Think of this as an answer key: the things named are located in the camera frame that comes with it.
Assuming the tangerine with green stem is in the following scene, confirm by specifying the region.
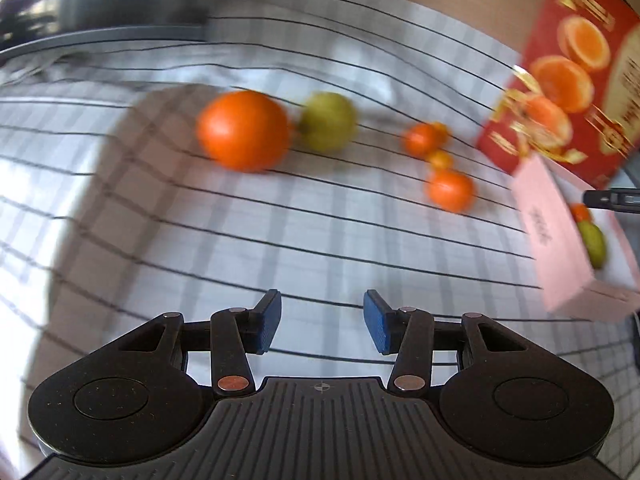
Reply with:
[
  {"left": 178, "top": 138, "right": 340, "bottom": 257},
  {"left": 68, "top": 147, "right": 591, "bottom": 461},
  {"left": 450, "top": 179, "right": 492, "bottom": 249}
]
[{"left": 570, "top": 203, "right": 592, "bottom": 223}]

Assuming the large green pear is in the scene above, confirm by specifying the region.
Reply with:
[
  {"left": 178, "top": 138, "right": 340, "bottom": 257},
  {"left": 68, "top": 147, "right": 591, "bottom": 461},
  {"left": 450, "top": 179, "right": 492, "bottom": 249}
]
[{"left": 577, "top": 221, "right": 608, "bottom": 270}]

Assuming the small hidden kumquat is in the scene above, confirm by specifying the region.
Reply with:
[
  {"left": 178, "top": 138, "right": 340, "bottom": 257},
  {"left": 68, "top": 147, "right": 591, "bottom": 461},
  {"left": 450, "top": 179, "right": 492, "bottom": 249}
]
[{"left": 426, "top": 150, "right": 454, "bottom": 171}]

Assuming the small yellow-orange kumquat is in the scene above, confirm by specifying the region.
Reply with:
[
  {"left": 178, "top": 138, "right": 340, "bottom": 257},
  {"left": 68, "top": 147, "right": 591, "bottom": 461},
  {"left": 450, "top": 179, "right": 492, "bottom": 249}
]
[{"left": 432, "top": 122, "right": 450, "bottom": 146}]

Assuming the large orange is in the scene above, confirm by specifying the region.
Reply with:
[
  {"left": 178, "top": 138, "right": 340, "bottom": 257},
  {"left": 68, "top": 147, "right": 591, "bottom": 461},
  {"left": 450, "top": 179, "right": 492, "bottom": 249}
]
[{"left": 196, "top": 90, "right": 291, "bottom": 172}]

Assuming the pink cardboard box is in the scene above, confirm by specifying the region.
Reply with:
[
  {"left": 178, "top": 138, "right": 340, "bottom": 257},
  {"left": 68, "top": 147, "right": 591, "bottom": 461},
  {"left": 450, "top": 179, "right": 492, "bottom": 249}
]
[{"left": 511, "top": 155, "right": 639, "bottom": 323}]

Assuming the red snack bag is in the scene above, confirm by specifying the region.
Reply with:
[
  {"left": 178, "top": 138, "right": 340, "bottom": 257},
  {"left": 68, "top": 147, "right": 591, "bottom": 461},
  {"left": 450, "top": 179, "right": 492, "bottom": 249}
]
[{"left": 476, "top": 0, "right": 639, "bottom": 188}]

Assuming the white black grid tablecloth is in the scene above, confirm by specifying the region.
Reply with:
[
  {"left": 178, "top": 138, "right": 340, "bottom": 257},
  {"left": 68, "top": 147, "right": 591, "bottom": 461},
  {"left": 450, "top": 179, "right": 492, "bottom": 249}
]
[{"left": 1, "top": 0, "right": 639, "bottom": 479}]

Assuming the small green pear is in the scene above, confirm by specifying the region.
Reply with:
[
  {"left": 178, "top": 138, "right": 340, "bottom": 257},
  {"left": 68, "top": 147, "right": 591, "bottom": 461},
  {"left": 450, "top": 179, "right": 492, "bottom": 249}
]
[{"left": 298, "top": 92, "right": 358, "bottom": 153}]

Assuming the dark monitor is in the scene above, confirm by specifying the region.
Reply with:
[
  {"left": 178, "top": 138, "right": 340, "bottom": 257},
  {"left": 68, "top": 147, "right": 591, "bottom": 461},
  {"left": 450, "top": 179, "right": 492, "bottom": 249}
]
[{"left": 1, "top": 0, "right": 213, "bottom": 61}]

